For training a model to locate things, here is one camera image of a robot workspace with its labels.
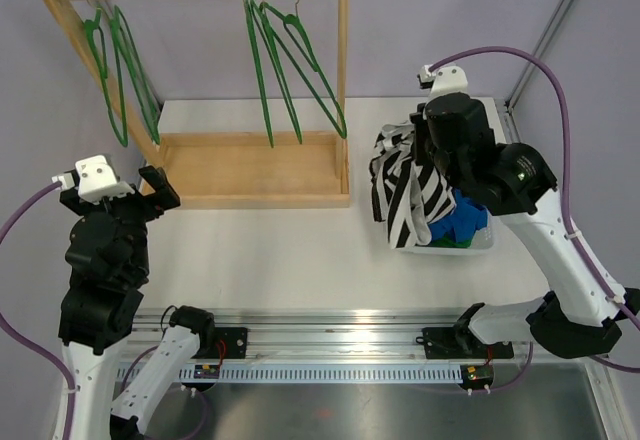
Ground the green hanger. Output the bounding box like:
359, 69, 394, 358
109, 6, 161, 145
82, 6, 129, 147
248, 0, 302, 143
242, 0, 275, 148
265, 0, 348, 139

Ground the green tank top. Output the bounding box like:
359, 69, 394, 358
429, 237, 472, 249

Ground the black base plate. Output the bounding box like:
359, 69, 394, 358
193, 327, 248, 360
415, 326, 515, 360

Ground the white slotted cable duct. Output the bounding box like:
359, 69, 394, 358
173, 363, 462, 385

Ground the white plastic basket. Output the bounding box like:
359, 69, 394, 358
398, 215, 495, 255

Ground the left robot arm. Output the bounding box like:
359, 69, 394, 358
55, 156, 216, 439

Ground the blue tank top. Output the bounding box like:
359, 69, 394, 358
429, 190, 489, 244

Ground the wooden clothes rack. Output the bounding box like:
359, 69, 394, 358
43, 0, 350, 209

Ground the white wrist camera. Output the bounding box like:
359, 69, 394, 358
417, 65, 468, 103
51, 154, 134, 205

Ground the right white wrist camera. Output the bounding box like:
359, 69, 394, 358
417, 65, 468, 103

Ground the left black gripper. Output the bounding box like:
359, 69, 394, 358
64, 164, 179, 279

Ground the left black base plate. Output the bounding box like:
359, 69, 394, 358
193, 327, 248, 360

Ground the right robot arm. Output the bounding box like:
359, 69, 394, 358
410, 93, 639, 359

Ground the black white striped tank top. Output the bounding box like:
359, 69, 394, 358
368, 122, 456, 250

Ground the aluminium mounting rail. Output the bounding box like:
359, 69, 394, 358
114, 309, 561, 364

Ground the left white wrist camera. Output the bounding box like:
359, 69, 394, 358
51, 154, 134, 205

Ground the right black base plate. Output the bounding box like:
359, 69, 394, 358
415, 326, 515, 360

